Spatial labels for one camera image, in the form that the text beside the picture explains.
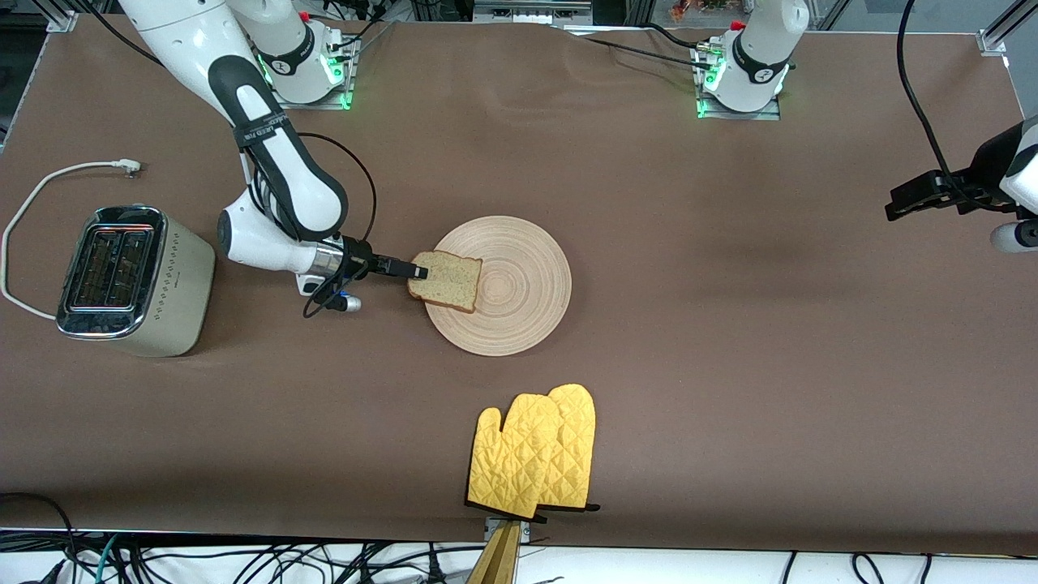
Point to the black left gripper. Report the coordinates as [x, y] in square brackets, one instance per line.
[975, 183]

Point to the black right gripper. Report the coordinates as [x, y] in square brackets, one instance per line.
[360, 261]

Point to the brown bread slice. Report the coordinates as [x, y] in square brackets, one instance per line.
[450, 284]

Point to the round wooden plate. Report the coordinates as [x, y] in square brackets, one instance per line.
[519, 324]

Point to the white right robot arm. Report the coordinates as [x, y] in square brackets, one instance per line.
[186, 40]

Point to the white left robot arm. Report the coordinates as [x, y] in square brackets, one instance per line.
[762, 49]

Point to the cream and chrome toaster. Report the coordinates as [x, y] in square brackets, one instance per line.
[174, 292]

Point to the yellow quilted oven mitt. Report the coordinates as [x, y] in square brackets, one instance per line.
[511, 462]
[577, 438]

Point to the brown table cover cloth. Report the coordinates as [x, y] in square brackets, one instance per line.
[649, 203]

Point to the grey metal box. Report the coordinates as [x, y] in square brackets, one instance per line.
[531, 10]

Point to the wooden beam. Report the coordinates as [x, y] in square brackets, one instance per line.
[499, 564]

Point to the aluminium frame profile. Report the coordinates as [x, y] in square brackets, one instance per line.
[63, 18]
[993, 40]

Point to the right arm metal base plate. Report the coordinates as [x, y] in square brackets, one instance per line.
[308, 105]

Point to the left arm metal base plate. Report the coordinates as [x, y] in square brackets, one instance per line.
[738, 115]

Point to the small metal bracket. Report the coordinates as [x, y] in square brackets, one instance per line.
[525, 531]

